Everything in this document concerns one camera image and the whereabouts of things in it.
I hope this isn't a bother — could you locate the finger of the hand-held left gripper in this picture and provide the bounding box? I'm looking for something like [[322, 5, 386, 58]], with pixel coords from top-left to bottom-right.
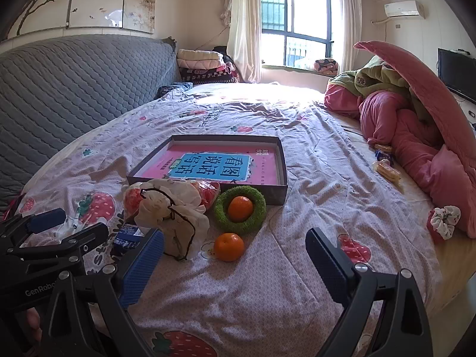
[[5, 222, 109, 274], [0, 208, 67, 248]]

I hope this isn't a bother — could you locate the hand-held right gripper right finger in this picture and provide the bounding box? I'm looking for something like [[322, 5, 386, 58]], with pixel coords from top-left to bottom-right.
[[305, 228, 434, 357]]

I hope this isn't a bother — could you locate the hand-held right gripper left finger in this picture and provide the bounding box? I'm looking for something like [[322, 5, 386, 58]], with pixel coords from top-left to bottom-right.
[[39, 227, 166, 357]]

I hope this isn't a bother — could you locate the red egg-shaped toy packet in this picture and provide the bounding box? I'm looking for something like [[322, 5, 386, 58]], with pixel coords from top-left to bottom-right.
[[123, 186, 146, 218]]

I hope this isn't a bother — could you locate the white scrunchie with black trim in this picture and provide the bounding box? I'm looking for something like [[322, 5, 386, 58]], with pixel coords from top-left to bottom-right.
[[134, 178, 211, 262]]

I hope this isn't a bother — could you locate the grey cardboard box tray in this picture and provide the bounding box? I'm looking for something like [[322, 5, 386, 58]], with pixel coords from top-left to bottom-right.
[[126, 134, 289, 207]]

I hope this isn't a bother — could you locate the orange tangerine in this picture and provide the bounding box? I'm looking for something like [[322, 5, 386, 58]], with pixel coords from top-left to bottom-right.
[[213, 233, 245, 262], [227, 196, 254, 223]]

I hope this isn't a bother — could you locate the green fuzzy scrunchie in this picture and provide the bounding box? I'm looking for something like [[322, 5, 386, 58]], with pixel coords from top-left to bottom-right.
[[213, 185, 267, 236]]

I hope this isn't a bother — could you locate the blue egg-shaped toy packet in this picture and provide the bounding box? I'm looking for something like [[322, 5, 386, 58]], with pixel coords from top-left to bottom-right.
[[191, 180, 221, 211]]

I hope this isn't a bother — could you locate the person's left hand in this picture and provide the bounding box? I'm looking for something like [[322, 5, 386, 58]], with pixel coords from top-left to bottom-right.
[[25, 307, 44, 345]]

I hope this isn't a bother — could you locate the yellow biscuit packet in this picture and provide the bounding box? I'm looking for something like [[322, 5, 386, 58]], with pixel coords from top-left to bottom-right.
[[374, 159, 403, 184]]

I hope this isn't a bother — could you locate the pink book with blue label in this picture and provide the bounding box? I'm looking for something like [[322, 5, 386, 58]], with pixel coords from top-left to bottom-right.
[[143, 142, 281, 186]]

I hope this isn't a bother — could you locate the red and white scrunchie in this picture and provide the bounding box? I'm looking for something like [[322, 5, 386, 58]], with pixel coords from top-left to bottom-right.
[[427, 205, 462, 242]]

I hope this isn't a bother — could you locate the grey quilted headboard cover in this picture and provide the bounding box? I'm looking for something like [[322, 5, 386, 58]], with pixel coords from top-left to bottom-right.
[[0, 34, 183, 209]]

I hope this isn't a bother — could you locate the strawberry printed bed sheet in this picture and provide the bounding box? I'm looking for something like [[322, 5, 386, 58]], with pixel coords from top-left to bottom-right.
[[15, 82, 462, 357]]

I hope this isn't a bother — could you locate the dark blue cloth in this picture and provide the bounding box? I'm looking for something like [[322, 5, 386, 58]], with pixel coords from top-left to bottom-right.
[[158, 82, 194, 99]]

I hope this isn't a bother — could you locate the patterned windowsill cushion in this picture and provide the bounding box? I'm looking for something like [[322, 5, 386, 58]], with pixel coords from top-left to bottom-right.
[[313, 58, 340, 76]]

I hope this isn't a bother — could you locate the pink and green blanket pile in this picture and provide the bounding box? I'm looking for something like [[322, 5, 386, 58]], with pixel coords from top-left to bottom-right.
[[353, 41, 476, 239]]

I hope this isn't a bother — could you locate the dark patterned folded blanket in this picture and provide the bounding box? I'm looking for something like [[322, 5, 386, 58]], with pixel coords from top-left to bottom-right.
[[179, 66, 239, 84]]

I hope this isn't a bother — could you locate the cream folded quilt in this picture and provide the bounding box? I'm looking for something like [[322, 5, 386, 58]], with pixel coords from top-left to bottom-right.
[[177, 48, 224, 70]]

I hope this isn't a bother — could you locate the black bag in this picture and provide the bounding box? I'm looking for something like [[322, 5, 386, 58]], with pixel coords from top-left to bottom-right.
[[213, 46, 234, 65]]

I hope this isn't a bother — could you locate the black television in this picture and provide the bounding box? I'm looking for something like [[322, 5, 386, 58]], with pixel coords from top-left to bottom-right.
[[437, 48, 476, 105]]

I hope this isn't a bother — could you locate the cream curtain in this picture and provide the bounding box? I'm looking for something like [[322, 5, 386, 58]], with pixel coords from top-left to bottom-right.
[[219, 0, 263, 83], [340, 0, 367, 77]]

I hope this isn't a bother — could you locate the dark framed window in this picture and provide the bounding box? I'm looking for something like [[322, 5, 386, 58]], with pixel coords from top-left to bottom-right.
[[260, 0, 345, 70]]

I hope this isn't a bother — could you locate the white air conditioner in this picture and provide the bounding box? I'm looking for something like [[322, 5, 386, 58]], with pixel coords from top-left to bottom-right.
[[384, 1, 425, 20]]

